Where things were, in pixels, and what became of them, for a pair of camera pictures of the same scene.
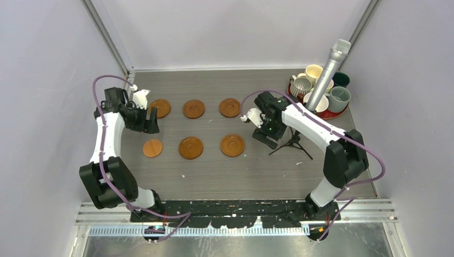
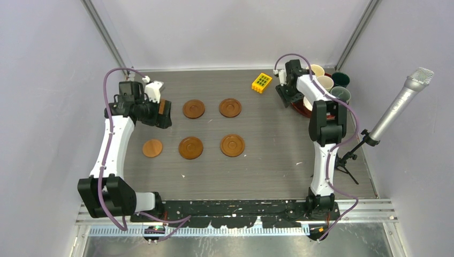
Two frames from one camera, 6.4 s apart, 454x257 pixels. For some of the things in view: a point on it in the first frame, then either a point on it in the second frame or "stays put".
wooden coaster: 163,108 stays put
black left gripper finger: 152,125 -> 164,120
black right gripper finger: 263,138 -> 286,98
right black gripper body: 274,129 -> 295,93
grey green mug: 339,98 stays put
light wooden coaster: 152,148 stays put
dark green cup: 340,79 stays put
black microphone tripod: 293,142 -> 341,163
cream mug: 313,72 stays put
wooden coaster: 193,108 stays put
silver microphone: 339,49 -> 414,83
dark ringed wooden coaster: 232,145 stays put
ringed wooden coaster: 190,148 stays put
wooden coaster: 229,107 stays put
